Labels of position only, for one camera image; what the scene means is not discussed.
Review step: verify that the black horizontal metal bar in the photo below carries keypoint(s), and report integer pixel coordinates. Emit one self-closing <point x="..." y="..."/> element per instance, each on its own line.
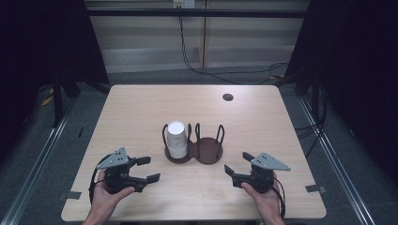
<point x="219" y="13"/>

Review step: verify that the black metal stand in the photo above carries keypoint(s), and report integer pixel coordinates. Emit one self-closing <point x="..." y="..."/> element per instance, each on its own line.
<point x="58" y="100"/>

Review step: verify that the stack of white paper cups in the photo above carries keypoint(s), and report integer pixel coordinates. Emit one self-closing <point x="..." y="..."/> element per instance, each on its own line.
<point x="176" y="139"/>

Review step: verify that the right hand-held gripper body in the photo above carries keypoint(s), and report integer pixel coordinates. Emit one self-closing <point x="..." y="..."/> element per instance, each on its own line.
<point x="261" y="178"/>

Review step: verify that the white wall power outlet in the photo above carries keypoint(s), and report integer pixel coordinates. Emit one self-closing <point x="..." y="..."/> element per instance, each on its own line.
<point x="184" y="3"/>

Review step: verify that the metal floor rail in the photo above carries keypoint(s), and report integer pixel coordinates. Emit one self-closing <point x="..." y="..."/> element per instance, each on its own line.
<point x="334" y="162"/>
<point x="37" y="162"/>

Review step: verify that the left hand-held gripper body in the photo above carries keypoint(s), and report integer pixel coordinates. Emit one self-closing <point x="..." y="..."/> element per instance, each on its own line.
<point x="117" y="175"/>

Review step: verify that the person's left hand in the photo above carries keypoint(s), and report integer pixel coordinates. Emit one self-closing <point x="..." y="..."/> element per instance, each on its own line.
<point x="104" y="200"/>

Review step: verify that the black curtain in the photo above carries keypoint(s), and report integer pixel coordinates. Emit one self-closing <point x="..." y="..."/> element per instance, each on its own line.
<point x="37" y="47"/>
<point x="356" y="62"/>

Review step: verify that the grey tape strip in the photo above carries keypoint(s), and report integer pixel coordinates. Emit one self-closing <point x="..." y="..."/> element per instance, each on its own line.
<point x="71" y="195"/>
<point x="315" y="188"/>

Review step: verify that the person's right hand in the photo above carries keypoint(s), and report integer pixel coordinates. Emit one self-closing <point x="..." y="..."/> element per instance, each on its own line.
<point x="266" y="201"/>

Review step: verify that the dark round table grommet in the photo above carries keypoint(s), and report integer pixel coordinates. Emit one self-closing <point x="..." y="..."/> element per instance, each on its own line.
<point x="228" y="97"/>

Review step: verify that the yellow floor tape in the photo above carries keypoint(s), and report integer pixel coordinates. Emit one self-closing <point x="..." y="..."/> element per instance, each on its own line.
<point x="47" y="99"/>

